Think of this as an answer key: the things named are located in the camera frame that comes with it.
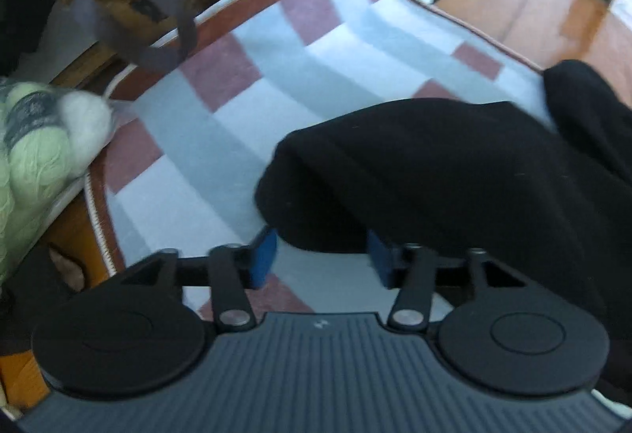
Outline black pants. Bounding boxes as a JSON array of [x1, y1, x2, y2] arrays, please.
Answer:
[[254, 59, 632, 387]]

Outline brown white checkered blanket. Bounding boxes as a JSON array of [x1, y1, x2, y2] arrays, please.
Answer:
[[84, 0, 559, 320]]

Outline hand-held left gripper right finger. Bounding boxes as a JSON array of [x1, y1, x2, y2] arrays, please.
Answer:
[[366, 228, 528, 334]]

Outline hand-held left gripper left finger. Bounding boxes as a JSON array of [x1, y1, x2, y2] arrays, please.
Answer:
[[118, 227, 278, 334]]

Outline bag of green yarn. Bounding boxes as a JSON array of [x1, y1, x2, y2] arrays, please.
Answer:
[[0, 80, 117, 286]]

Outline white yarn ball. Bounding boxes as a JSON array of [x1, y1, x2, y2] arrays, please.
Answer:
[[58, 90, 115, 178]]

